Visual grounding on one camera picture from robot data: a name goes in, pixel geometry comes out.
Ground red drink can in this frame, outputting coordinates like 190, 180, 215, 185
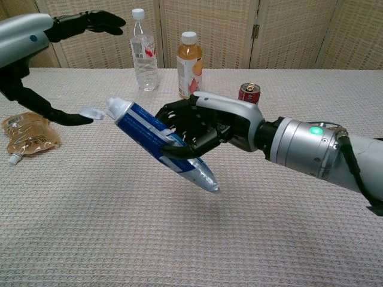
238, 82, 261, 106

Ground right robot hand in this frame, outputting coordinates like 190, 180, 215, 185
154, 91, 266, 160

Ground yellow juice bottle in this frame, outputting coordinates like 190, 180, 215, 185
176, 31, 203, 100

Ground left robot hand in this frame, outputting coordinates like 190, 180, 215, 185
0, 10, 127, 126

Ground blue white toothpaste tube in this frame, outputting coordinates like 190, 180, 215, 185
78, 97, 221, 194

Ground textured beige tablecloth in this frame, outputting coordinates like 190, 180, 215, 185
0, 67, 383, 287

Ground clear water bottle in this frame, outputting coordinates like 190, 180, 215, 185
129, 8, 160, 92

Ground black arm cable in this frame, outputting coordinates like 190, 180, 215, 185
317, 121, 383, 216

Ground woven folding screen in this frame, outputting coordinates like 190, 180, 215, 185
0, 0, 383, 72

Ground brown spout pouch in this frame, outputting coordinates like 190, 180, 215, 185
1, 111, 61, 166

